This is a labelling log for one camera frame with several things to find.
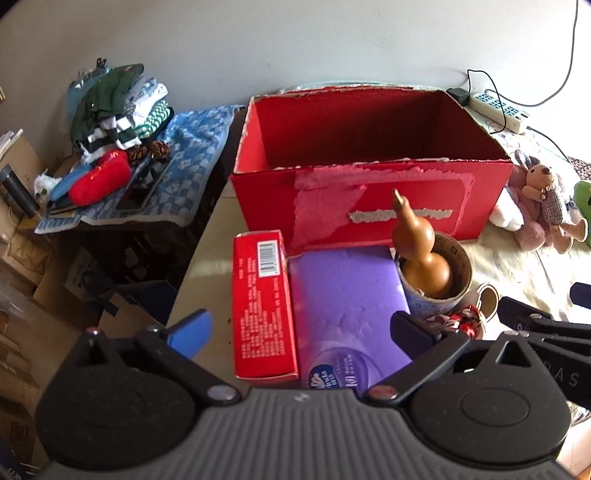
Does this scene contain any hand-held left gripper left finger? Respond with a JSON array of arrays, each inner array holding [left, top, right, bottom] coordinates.
[[69, 308, 243, 408]]

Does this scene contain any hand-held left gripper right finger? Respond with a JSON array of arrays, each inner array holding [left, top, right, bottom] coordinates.
[[364, 310, 563, 408]]

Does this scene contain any purple tissue pack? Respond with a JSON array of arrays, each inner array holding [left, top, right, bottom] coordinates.
[[286, 246, 413, 400]]

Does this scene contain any printed ceramic mug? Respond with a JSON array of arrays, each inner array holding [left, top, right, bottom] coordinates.
[[394, 232, 500, 341]]

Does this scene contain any small red carton with barcode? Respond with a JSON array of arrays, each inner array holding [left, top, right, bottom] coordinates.
[[232, 230, 299, 380]]

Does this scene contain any brown gourd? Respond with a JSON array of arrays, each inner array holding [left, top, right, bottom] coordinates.
[[390, 188, 454, 299]]

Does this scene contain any large red cardboard box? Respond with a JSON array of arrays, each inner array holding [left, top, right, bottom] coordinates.
[[230, 85, 514, 254]]

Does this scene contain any cream desktop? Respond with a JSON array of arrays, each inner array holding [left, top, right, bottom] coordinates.
[[165, 76, 591, 480]]

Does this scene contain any pink rabbit plush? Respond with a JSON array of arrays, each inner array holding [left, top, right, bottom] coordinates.
[[507, 149, 588, 253]]

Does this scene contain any green toy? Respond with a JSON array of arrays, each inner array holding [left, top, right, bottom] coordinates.
[[571, 180, 591, 219]]

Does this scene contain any brown bear plush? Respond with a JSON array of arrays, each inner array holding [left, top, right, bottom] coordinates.
[[522, 163, 590, 256]]

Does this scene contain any white plush toy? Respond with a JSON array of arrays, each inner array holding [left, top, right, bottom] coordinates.
[[488, 187, 526, 232]]

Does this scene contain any black tablet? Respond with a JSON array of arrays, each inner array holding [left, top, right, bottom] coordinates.
[[114, 156, 174, 216]]

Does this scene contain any brown cardboard box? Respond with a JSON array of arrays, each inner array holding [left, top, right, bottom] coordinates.
[[0, 137, 57, 185], [0, 231, 62, 315]]

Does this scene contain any red glossy pouch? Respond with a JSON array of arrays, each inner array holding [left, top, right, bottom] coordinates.
[[69, 150, 133, 207]]

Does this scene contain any blue patterned cloth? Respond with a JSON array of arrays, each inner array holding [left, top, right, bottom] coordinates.
[[34, 104, 246, 234]]

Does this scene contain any blue pouch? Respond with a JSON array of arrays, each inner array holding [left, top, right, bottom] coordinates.
[[48, 164, 94, 205]]

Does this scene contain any white power strip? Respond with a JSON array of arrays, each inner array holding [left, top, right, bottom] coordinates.
[[468, 91, 533, 135]]

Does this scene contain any small white plush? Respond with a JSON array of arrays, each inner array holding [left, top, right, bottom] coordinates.
[[33, 172, 62, 205]]

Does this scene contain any black white striped garment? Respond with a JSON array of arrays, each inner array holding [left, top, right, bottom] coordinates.
[[76, 113, 142, 160]]

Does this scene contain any green white striped garment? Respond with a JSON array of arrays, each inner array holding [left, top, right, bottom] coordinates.
[[134, 99, 174, 138]]

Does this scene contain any black thermos bottle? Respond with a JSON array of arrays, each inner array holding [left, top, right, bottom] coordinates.
[[0, 164, 41, 220]]

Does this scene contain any white patterned garment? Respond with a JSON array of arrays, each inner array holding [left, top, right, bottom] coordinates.
[[124, 76, 168, 116]]

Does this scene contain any dark green garment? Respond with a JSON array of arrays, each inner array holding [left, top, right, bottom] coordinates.
[[70, 64, 145, 141]]

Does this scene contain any teal garment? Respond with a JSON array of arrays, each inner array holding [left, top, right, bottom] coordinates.
[[67, 69, 110, 119]]

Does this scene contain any short black cable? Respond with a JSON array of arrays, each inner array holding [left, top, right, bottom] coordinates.
[[525, 126, 572, 161]]

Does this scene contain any long black cable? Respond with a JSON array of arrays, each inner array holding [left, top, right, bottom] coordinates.
[[466, 0, 581, 108]]

